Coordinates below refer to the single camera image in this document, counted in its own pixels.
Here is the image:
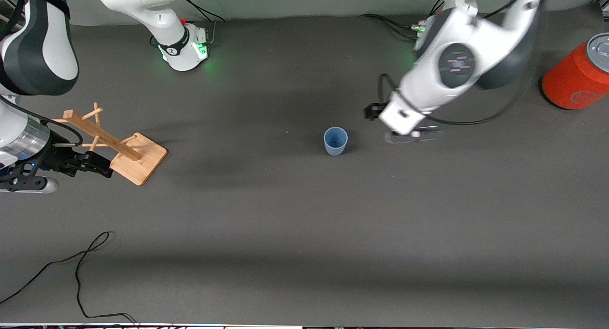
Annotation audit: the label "black right arm base cable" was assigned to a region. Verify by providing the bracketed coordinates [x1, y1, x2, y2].
[181, 0, 226, 45]

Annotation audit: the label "wooden mug tree stand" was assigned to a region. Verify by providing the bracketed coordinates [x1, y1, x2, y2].
[51, 102, 168, 186]

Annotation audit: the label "black left arm base cables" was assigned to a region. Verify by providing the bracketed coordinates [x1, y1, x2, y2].
[359, 0, 445, 40]

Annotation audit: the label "light blue plastic cup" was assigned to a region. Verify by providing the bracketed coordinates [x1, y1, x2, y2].
[324, 126, 348, 156]

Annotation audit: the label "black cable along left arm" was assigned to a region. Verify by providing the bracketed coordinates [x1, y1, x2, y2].
[377, 0, 540, 126]

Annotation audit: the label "thin black loose cable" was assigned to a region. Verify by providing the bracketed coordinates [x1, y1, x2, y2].
[0, 231, 139, 327]

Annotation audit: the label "orange can with silver lid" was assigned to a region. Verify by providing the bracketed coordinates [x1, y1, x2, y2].
[541, 33, 609, 111]

